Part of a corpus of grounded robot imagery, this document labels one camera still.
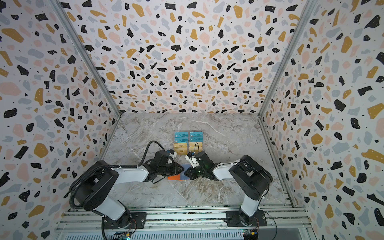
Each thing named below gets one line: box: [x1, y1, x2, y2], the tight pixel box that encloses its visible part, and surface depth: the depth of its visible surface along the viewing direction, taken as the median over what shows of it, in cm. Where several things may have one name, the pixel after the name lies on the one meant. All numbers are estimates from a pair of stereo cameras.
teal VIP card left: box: [174, 131, 189, 143], surface depth 99 cm
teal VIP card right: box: [190, 131, 204, 143], surface depth 99 cm
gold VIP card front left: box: [174, 147, 188, 155], surface depth 99 cm
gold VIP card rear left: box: [173, 142, 187, 148], surface depth 99 cm
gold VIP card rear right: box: [189, 142, 203, 148], surface depth 99 cm
